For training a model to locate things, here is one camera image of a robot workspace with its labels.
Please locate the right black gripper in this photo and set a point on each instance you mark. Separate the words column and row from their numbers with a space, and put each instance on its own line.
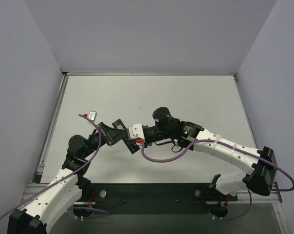
column 131, row 143

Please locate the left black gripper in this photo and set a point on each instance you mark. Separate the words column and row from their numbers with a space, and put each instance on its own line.
column 106, row 134

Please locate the black remote control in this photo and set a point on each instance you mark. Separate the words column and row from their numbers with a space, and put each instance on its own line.
column 130, row 144

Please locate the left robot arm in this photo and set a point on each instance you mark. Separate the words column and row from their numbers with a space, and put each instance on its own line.
column 47, row 206

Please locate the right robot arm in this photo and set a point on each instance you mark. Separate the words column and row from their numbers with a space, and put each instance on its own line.
column 256, row 167

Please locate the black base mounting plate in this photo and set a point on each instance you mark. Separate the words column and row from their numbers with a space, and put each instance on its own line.
column 153, row 198

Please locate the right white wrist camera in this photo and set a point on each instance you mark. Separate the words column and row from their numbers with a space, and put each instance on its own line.
column 135, row 132

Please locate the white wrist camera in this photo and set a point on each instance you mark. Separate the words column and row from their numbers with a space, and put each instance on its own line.
column 91, row 115
column 135, row 132

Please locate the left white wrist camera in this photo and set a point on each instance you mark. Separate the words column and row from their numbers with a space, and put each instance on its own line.
column 91, row 115

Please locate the aluminium front rail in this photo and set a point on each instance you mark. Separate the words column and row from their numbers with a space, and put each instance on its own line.
column 243, row 196

